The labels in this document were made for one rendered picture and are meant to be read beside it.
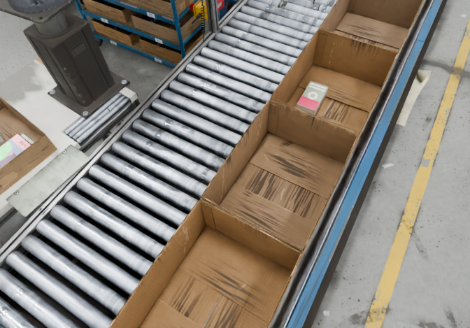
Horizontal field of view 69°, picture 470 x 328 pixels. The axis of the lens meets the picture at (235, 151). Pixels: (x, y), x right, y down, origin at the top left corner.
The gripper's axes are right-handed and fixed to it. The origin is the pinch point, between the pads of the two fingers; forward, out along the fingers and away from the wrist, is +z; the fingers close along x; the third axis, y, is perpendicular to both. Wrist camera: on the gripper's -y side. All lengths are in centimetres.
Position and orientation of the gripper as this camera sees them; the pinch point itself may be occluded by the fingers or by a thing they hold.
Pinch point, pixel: (322, 0)
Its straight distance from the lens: 121.9
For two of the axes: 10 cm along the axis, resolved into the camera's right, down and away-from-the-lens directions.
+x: 8.6, 3.1, -4.0
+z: 1.4, 6.1, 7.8
